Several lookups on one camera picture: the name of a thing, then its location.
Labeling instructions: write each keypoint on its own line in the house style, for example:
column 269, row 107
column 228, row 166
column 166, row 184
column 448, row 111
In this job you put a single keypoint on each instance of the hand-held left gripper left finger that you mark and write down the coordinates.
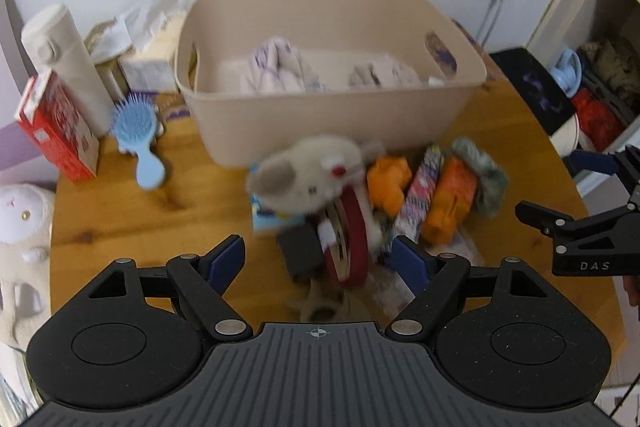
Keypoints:
column 227, row 259

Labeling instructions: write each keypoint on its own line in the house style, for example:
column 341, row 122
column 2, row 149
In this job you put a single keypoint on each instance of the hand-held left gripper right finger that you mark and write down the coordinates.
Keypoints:
column 407, row 259

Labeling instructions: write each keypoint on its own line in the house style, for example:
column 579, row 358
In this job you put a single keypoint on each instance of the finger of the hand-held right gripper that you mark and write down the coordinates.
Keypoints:
column 550, row 218
column 592, row 161

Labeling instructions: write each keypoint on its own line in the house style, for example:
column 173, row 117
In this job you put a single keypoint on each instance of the colourful patterned long box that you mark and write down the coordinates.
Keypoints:
column 420, row 192

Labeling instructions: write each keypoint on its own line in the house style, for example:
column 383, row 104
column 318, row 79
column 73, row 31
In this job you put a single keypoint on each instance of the grey green scrunchie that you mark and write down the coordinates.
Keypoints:
column 485, row 177

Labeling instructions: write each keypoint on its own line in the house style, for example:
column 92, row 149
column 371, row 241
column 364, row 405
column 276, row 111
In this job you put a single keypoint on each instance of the orange toy figure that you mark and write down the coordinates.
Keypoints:
column 387, row 184

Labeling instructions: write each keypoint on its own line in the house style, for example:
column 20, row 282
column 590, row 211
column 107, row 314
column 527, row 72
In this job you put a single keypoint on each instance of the brown wooden puzzle piece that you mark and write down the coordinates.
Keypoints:
column 320, row 302

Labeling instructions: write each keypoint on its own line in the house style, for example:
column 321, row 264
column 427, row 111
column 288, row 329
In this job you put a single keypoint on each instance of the grey white plush toy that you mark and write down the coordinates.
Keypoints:
column 300, row 172

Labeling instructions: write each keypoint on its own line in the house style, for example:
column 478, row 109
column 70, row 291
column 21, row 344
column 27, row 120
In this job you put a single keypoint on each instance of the beige plastic storage basket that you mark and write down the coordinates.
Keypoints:
column 325, row 127

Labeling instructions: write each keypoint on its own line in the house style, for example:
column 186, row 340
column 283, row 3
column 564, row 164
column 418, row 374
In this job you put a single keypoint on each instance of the white round plate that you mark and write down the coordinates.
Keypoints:
column 567, row 134

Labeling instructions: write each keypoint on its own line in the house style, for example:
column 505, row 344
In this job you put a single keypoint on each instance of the red cloth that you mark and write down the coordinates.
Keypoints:
column 597, row 122

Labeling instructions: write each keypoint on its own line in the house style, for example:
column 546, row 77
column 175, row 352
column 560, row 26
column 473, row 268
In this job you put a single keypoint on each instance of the blue white card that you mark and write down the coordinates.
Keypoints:
column 267, row 221

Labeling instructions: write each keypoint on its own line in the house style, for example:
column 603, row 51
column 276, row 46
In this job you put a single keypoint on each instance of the black rectangular block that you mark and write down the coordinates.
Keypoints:
column 300, row 252

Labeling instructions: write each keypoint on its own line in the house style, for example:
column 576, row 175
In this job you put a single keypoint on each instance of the camouflage cloth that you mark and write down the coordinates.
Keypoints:
column 615, row 67

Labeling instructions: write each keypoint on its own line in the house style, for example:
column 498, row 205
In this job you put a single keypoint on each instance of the black printed fabric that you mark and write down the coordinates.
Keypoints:
column 530, row 77

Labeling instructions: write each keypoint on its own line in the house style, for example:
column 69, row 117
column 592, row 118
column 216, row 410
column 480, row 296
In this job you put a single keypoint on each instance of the blue hairbrush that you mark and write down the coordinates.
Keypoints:
column 132, row 122

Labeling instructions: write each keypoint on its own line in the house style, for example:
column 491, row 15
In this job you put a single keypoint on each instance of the pale pink cloth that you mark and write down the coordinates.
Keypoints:
column 380, row 74

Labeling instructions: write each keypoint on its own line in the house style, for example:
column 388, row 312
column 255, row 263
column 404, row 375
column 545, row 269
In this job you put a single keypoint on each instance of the white tissue pack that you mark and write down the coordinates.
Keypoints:
column 150, row 67

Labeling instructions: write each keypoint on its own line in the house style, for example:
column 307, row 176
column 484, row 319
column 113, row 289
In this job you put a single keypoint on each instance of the white plush doll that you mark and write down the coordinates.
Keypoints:
column 22, row 217

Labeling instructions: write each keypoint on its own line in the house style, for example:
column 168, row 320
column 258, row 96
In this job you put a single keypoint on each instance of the red white carton box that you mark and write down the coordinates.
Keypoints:
column 60, row 127

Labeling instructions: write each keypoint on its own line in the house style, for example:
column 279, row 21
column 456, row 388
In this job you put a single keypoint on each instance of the gold cardboard box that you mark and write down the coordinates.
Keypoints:
column 107, row 77

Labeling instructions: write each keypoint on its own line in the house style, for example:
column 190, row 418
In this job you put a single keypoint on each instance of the white thermos bottle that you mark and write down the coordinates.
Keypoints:
column 65, row 62

